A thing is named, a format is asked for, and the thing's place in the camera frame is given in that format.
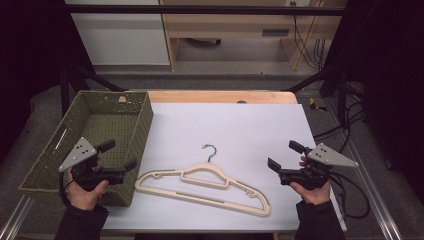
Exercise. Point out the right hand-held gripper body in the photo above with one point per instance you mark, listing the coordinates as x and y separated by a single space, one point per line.
325 156

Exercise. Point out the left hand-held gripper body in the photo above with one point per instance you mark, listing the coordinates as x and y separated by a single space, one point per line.
80 153

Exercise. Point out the green woven basket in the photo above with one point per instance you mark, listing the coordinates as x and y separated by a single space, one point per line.
106 130

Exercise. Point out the person's right hand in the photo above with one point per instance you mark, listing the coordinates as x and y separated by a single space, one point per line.
315 196

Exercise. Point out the person's left hand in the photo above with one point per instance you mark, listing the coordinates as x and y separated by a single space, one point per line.
83 198

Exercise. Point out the yellow and black tool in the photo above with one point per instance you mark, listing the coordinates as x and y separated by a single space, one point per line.
313 105

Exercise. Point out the white table mat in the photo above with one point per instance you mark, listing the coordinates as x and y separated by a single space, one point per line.
233 133

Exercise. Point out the black metal stand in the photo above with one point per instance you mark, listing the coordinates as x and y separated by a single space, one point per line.
65 90
341 93

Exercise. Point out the white cabinet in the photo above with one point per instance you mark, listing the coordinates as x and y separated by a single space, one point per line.
120 36

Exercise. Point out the wooden desk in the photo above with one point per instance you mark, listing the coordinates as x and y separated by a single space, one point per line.
226 25

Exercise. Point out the black chair base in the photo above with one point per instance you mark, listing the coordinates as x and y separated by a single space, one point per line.
203 41

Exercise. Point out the black horizontal metal bar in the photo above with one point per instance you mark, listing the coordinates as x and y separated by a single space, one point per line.
200 9

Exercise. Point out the aluminium rail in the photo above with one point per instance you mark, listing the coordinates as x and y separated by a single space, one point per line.
370 186
13 220

